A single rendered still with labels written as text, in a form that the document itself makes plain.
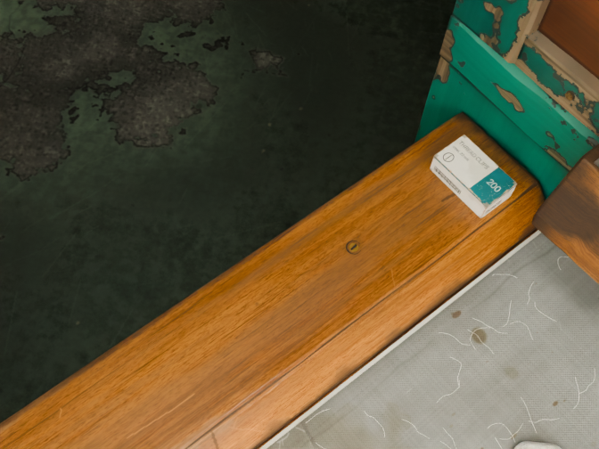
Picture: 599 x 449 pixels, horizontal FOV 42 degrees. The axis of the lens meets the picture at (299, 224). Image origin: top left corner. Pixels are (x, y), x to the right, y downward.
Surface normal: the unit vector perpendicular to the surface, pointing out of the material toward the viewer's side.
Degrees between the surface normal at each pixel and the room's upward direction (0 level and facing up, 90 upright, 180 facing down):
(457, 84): 88
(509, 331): 0
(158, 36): 0
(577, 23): 90
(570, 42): 90
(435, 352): 0
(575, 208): 66
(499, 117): 88
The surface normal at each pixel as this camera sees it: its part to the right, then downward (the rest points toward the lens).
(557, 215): -0.69, 0.29
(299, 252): 0.04, -0.49
